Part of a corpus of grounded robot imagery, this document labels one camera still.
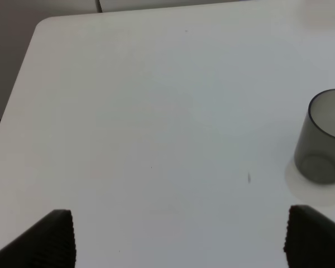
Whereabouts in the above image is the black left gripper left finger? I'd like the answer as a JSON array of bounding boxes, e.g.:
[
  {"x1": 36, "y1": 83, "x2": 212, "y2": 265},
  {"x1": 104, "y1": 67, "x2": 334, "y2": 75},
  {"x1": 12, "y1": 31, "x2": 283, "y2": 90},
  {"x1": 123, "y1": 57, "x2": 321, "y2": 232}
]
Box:
[{"x1": 0, "y1": 209, "x2": 76, "y2": 267}]

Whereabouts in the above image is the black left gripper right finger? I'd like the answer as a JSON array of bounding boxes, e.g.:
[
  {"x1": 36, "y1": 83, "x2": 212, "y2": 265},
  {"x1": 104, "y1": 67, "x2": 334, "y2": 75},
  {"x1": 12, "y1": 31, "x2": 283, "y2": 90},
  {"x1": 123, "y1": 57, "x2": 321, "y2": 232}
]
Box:
[{"x1": 284, "y1": 205, "x2": 335, "y2": 267}]

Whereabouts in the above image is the grey translucent cup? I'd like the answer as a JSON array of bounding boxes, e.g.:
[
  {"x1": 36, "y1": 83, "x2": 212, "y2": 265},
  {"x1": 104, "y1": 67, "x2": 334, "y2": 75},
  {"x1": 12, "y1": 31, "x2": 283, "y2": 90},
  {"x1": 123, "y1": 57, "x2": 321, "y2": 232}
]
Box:
[{"x1": 294, "y1": 89, "x2": 335, "y2": 184}]

